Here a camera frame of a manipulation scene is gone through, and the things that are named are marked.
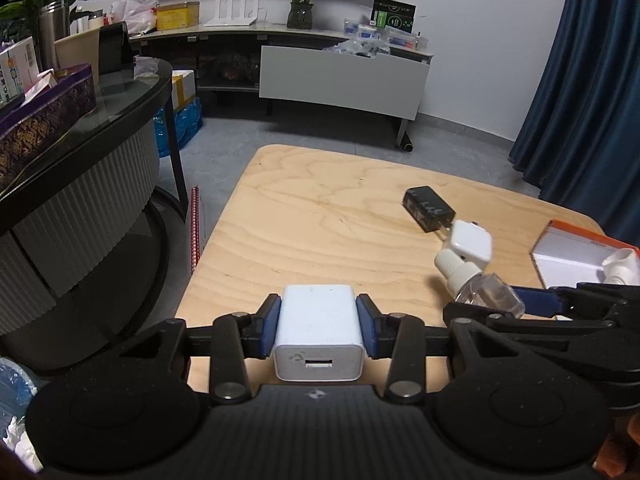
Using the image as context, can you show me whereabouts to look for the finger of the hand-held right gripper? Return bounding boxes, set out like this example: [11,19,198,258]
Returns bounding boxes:
[442,304,619,334]
[510,282,640,319]

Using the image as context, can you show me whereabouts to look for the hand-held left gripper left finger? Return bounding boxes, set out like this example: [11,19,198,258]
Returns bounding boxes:
[127,294,282,407]

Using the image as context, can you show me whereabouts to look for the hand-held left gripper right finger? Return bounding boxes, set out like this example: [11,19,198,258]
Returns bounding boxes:
[355,294,506,407]

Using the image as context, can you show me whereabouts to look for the white usb charger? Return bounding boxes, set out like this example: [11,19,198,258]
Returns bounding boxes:
[272,284,366,382]

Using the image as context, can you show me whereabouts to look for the clear spray bottle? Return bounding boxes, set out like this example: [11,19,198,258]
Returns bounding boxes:
[433,249,526,319]

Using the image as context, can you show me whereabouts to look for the orange-edged white box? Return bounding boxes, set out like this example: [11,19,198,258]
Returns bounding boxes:
[529,219,640,292]

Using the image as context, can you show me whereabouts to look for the person's right hand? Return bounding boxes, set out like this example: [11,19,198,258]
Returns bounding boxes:
[594,410,640,479]

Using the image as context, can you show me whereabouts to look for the white square charger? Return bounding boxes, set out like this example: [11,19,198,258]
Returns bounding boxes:
[442,219,494,264]

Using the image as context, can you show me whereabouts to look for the small white plastic object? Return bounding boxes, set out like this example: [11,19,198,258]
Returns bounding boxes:
[601,249,640,287]

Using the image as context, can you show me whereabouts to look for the black charger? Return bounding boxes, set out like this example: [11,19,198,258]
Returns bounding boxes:
[402,185,457,234]

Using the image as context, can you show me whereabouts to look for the round dark glass coffee table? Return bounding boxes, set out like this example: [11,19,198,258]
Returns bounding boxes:
[0,57,189,377]

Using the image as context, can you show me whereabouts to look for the blue plastic bag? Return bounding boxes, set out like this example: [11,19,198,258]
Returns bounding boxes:
[152,97,204,159]

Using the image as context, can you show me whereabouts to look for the blue curtain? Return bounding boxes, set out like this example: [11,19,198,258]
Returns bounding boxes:
[508,0,640,244]

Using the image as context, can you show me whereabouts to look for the grey tv cabinet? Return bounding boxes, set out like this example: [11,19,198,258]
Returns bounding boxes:
[127,24,435,149]

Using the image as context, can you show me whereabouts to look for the white and yellow carton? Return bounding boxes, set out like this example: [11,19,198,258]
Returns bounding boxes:
[170,69,197,106]

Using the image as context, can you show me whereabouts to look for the crumpled white plastic bag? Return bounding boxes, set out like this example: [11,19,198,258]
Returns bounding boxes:
[0,357,44,472]

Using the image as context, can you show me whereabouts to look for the clear plastic bag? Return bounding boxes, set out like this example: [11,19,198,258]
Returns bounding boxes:
[322,38,391,59]

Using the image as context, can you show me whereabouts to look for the pile of small clear boxes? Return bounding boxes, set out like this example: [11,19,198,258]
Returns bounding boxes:
[343,18,431,54]

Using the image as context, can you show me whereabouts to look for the purple patterned tin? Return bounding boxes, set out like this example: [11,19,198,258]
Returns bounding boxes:
[0,63,97,192]

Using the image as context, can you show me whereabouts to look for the white router with antennas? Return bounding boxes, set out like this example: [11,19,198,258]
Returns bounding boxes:
[203,0,261,28]

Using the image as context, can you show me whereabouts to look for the black and green box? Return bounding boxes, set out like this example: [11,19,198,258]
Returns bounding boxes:
[370,0,417,31]

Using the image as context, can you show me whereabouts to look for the yellow box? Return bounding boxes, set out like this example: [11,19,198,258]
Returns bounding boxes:
[156,2,201,31]

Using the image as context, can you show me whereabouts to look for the pink and white box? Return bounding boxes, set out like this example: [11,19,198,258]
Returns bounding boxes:
[22,70,59,101]

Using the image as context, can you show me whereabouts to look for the white printed box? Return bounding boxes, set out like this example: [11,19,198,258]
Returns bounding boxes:
[0,35,41,106]

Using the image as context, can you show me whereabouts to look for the steel tumbler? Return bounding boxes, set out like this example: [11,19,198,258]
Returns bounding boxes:
[38,0,71,71]

